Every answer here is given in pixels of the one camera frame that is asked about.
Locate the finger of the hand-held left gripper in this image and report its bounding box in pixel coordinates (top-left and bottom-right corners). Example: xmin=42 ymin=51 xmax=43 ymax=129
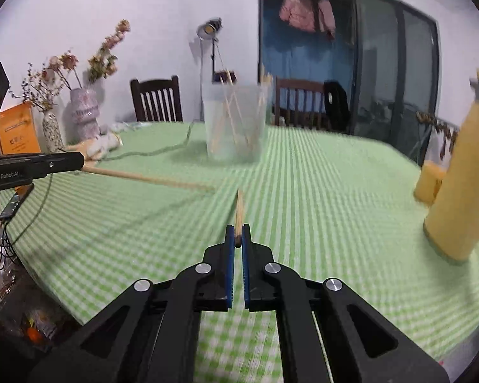
xmin=28 ymin=152 xmax=85 ymax=181

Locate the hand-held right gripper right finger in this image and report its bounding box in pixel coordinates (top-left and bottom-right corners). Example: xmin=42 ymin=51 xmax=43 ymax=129
xmin=240 ymin=223 xmax=451 ymax=383

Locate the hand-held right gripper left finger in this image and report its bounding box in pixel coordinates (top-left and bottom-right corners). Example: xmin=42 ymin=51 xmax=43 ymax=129
xmin=28 ymin=223 xmax=237 ymax=383

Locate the wooden chopstick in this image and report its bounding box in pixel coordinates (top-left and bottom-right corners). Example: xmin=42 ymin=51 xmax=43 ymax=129
xmin=234 ymin=189 xmax=244 ymax=247
xmin=80 ymin=166 xmax=215 ymax=191

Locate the clear plastic container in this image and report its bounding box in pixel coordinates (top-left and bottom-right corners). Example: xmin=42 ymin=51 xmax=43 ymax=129
xmin=201 ymin=83 xmax=273 ymax=163

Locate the bundle of wooden chopsticks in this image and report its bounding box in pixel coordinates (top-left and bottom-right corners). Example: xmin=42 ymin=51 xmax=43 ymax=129
xmin=208 ymin=64 xmax=273 ymax=154

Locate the small patterned vase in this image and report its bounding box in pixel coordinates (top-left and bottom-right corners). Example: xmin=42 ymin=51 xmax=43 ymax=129
xmin=42 ymin=111 xmax=64 ymax=153

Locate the black smartphone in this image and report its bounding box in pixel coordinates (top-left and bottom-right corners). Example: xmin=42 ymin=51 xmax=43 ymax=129
xmin=0 ymin=184 xmax=34 ymax=221

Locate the orange book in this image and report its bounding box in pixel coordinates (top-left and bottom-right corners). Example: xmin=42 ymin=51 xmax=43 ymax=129
xmin=0 ymin=101 xmax=41 ymax=154

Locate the white cloth glove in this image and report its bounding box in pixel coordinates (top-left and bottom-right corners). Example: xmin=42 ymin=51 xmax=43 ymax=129
xmin=92 ymin=132 xmax=122 ymax=153

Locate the tall mottled pink vase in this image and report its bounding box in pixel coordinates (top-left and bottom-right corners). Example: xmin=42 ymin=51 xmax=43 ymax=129
xmin=70 ymin=87 xmax=100 ymax=144

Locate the white plastic bag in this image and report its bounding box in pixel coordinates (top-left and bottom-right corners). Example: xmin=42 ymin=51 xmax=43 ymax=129
xmin=104 ymin=122 xmax=152 ymax=133

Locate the dried twig bouquet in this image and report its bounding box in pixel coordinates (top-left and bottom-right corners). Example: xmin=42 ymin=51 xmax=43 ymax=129
xmin=10 ymin=62 xmax=58 ymax=113

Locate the green checked tablecloth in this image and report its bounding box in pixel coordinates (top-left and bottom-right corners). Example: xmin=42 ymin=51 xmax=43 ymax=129
xmin=0 ymin=122 xmax=479 ymax=383

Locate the dried flower bouquet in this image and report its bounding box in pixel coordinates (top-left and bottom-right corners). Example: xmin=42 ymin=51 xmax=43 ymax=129
xmin=48 ymin=19 xmax=131 ymax=90

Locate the dark wooden chair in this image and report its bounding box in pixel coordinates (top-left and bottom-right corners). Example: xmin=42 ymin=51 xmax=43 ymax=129
xmin=130 ymin=75 xmax=183 ymax=124
xmin=275 ymin=77 xmax=329 ymax=128

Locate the black bag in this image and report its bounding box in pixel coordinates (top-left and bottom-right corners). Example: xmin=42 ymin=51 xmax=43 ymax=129
xmin=323 ymin=81 xmax=351 ymax=133

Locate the yellow mug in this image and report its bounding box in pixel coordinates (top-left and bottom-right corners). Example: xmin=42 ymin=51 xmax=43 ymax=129
xmin=414 ymin=160 xmax=448 ymax=206

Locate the studio lamp on stand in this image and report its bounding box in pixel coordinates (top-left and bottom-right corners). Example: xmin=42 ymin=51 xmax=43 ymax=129
xmin=195 ymin=17 xmax=229 ymax=84

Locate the blue curtain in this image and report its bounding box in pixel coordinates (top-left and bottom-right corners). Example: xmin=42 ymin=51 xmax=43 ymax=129
xmin=261 ymin=12 xmax=356 ymax=88

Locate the yellow thermos jug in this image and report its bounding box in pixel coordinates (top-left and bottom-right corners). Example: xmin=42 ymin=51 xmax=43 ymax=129
xmin=423 ymin=68 xmax=479 ymax=264

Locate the sliding glass door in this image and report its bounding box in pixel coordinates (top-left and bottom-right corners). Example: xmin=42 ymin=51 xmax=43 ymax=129
xmin=353 ymin=0 xmax=440 ymax=156

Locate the small pink jacket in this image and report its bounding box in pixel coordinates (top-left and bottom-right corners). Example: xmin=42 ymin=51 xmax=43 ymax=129
xmin=317 ymin=0 xmax=337 ymax=41

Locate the large pink jacket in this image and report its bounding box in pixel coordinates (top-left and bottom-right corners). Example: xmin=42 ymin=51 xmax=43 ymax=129
xmin=278 ymin=0 xmax=317 ymax=33

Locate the black cable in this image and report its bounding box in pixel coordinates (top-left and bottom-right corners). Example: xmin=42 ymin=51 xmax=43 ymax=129
xmin=100 ymin=122 xmax=194 ymax=162
xmin=0 ymin=173 xmax=52 ymax=272

